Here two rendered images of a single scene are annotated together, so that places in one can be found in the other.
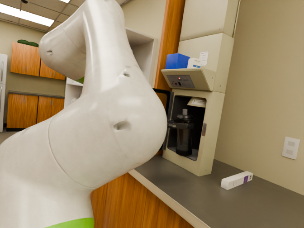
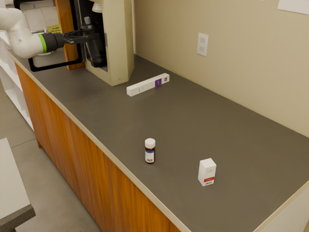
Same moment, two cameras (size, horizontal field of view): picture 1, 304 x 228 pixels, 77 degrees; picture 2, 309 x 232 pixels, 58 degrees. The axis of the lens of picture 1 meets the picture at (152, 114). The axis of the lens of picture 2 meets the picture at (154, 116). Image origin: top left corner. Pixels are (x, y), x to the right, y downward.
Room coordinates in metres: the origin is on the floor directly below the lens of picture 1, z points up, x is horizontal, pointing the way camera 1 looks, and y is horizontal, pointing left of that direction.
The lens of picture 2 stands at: (-0.40, -0.50, 1.64)
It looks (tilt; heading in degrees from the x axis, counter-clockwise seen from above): 33 degrees down; 359
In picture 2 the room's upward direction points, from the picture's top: straight up
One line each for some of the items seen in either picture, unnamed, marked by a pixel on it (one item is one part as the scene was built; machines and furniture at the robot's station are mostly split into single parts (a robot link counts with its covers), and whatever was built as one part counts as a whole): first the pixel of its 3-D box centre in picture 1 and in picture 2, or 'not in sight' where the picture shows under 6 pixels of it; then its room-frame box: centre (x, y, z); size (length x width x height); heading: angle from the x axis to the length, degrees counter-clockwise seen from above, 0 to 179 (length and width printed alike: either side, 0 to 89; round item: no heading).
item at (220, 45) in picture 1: (201, 105); (110, 6); (1.22, -0.30, 1.33); 0.32 x 0.25 x 0.77; 37
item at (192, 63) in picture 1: (194, 64); not in sight; (1.06, -0.19, 1.54); 0.05 x 0.05 x 0.06; 25
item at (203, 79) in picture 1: (184, 79); not in sight; (1.11, -0.16, 1.46); 0.32 x 0.11 x 0.10; 37
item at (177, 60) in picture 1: (177, 63); not in sight; (1.17, -0.11, 1.56); 0.10 x 0.10 x 0.09; 37
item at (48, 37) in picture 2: not in sight; (48, 41); (0.98, -0.01, 1.21); 0.09 x 0.06 x 0.12; 37
